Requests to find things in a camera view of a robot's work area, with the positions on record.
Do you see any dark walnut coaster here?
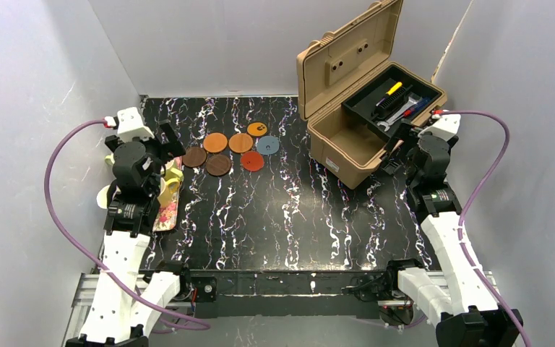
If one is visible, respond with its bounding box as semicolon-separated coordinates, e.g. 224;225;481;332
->
205;154;232;177

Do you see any light wooden coaster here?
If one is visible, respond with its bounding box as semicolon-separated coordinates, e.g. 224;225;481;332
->
228;133;254;154

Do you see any red coaster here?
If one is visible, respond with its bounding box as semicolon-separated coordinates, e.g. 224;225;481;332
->
240;151;264;172

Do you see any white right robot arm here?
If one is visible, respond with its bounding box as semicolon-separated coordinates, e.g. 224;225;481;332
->
379;121;524;346

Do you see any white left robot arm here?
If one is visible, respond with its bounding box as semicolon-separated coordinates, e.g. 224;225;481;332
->
65;121;186;346

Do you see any dark brown coaster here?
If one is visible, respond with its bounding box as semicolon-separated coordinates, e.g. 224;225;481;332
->
181;146;207;168

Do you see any orange wooden coaster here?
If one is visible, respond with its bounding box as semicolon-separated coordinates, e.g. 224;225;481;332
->
202;132;228;153

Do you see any orange smiley coaster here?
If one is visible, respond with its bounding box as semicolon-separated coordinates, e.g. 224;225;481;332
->
246;121;268;137

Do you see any blue grey coaster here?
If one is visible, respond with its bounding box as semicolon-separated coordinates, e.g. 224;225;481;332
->
256;135;280;155

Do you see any red blue screwdriver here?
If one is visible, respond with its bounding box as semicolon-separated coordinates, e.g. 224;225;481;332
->
402;98;431;119

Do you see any green mug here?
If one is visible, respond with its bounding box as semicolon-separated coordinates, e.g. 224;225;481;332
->
104;153;115;167

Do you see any silver wrench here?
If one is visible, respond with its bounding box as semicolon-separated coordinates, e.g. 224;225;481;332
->
377;96;422;132

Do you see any black toolbox tray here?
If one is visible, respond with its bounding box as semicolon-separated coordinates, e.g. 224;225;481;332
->
342;63;447;141

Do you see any yellow mug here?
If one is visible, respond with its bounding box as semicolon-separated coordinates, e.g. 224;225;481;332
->
158;158;184;208

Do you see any blue mug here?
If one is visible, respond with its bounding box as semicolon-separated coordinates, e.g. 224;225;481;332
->
96;185;110;210

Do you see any floral tray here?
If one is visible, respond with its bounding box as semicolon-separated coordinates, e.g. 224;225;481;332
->
153;157;183;232

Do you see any tan plastic toolbox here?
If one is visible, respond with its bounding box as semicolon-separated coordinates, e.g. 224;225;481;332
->
296;0;449;191

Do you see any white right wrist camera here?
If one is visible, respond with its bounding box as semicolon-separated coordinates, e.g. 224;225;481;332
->
419;113;461;142

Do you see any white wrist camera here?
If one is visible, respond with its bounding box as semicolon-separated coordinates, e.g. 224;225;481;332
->
116;107;155;142
419;113;461;142

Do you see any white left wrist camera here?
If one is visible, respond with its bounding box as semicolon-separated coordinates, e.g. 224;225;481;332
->
116;107;155;142

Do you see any yellow handled screwdriver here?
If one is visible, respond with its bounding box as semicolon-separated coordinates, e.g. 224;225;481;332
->
376;82;403;107

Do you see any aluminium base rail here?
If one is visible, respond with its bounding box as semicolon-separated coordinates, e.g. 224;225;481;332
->
61;270;504;347

